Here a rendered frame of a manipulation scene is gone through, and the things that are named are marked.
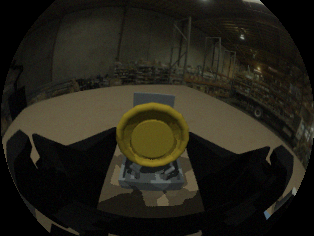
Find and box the yellow round plate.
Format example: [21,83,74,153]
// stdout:
[116,102,189,167]

